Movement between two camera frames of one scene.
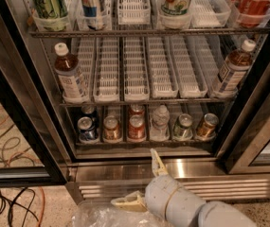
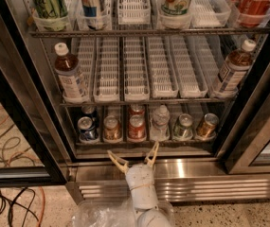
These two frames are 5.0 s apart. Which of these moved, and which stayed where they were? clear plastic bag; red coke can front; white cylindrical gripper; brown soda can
Moved: white cylindrical gripper
Stayed: red coke can front; clear plastic bag; brown soda can
